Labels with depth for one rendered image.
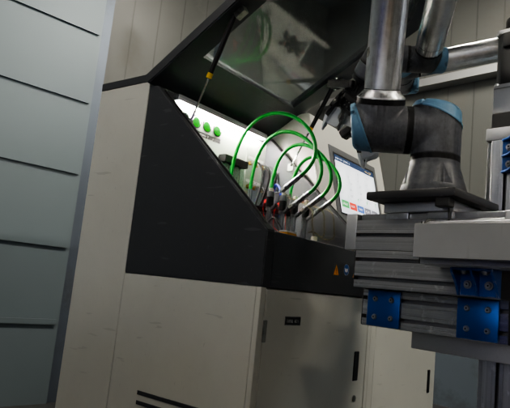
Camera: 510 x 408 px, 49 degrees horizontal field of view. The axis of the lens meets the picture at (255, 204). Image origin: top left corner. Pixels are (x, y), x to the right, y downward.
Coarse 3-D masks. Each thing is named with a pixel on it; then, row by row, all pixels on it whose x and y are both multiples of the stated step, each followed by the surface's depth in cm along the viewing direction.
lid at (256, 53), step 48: (240, 0) 177; (288, 0) 186; (336, 0) 193; (192, 48) 188; (240, 48) 198; (288, 48) 206; (336, 48) 215; (192, 96) 210; (240, 96) 220; (288, 96) 233
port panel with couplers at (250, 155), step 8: (248, 152) 236; (256, 152) 240; (248, 160) 236; (264, 160) 245; (248, 168) 236; (256, 168) 240; (264, 168) 242; (248, 176) 235; (256, 176) 240; (248, 184) 235; (256, 184) 240; (256, 192) 240
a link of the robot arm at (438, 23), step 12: (432, 0) 136; (444, 0) 135; (456, 0) 136; (432, 12) 139; (444, 12) 138; (420, 24) 147; (432, 24) 142; (444, 24) 142; (420, 36) 149; (432, 36) 146; (444, 36) 147; (420, 48) 152; (432, 48) 150; (444, 48) 156; (408, 60) 156; (420, 60) 155; (432, 60) 154; (444, 60) 155; (408, 72) 160; (420, 72) 159; (432, 72) 158
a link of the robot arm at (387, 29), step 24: (384, 0) 126; (408, 0) 127; (384, 24) 127; (384, 48) 128; (384, 72) 130; (360, 96) 133; (384, 96) 130; (360, 120) 132; (384, 120) 131; (360, 144) 134; (384, 144) 133
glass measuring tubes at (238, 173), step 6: (222, 156) 220; (228, 156) 220; (222, 162) 221; (228, 162) 220; (240, 162) 226; (246, 162) 229; (228, 168) 223; (234, 168) 226; (240, 168) 228; (246, 168) 229; (234, 174) 225; (240, 174) 228; (240, 180) 227; (240, 186) 227
